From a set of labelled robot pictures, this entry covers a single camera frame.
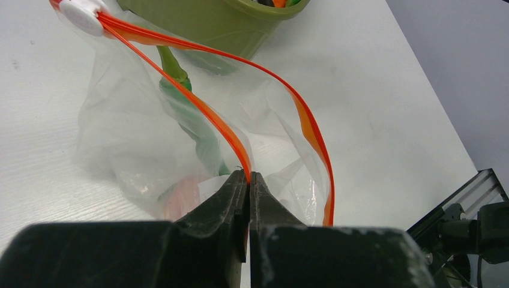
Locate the pink toy peach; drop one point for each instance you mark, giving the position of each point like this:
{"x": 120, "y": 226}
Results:
{"x": 183, "y": 197}

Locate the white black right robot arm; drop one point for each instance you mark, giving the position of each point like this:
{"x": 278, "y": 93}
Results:
{"x": 447, "y": 238}

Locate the olive green plastic bin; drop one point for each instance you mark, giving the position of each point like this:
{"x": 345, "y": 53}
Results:
{"x": 236, "y": 27}

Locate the clear zip bag orange zipper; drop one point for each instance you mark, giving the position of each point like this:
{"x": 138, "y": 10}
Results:
{"x": 169, "y": 120}

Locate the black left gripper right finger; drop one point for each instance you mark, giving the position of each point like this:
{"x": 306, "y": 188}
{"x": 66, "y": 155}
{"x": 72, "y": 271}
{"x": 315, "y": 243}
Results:
{"x": 284, "y": 252}

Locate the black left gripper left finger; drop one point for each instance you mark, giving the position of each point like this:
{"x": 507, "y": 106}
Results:
{"x": 204, "y": 248}

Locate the aluminium table frame rail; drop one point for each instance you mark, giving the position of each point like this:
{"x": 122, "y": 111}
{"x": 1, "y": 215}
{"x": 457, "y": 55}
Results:
{"x": 484, "y": 188}

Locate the orange toy carrot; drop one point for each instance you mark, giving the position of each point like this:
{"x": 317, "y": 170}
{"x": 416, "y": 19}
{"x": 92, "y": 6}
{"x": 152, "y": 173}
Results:
{"x": 279, "y": 3}

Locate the green toy chili pepper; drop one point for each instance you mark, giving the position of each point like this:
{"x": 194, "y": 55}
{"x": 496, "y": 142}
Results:
{"x": 190, "y": 119}

